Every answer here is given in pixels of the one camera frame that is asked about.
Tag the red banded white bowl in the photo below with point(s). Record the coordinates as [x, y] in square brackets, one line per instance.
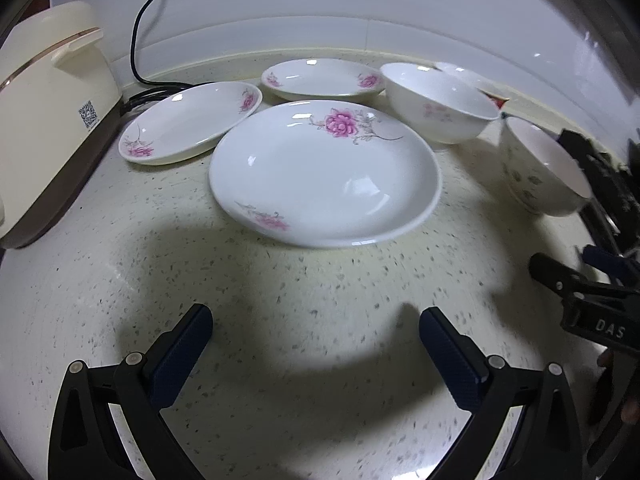
[499, 93]

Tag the large white floral bowl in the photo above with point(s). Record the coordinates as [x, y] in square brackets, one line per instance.
[441, 108]

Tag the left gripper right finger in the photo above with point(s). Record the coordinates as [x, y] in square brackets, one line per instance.
[545, 443]

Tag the small floral plate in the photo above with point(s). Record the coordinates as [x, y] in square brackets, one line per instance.
[187, 124]
[323, 79]

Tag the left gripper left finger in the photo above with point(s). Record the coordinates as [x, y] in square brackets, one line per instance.
[84, 441]

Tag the grey patterned white bowl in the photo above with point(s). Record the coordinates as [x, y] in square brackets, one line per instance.
[539, 173]

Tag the large floral plate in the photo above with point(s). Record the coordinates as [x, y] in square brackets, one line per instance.
[325, 174]

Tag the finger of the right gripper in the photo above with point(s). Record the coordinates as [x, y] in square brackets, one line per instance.
[563, 281]
[623, 270]

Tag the cream rice cooker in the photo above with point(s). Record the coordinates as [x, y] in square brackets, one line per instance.
[60, 108]

